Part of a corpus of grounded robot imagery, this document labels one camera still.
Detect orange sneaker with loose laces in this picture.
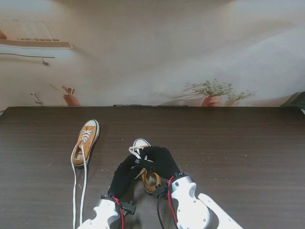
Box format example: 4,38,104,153
71,130,94,229

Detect wooden wall shelf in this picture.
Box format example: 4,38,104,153
0,39,74,50

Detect green plant in terracotta pot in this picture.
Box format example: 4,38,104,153
184,79,258,107

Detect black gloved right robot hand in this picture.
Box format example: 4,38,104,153
135,146,182,182

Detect metal tap fixture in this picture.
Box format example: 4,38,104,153
30,92,45,107

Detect red and black arm cables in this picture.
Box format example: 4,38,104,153
112,196,136,229
152,176,179,229

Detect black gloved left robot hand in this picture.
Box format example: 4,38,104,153
107,154,146,199

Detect terracotta pot with wooden utensils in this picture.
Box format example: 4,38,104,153
49,84,81,107

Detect metal wall rail with hook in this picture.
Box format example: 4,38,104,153
0,52,55,66

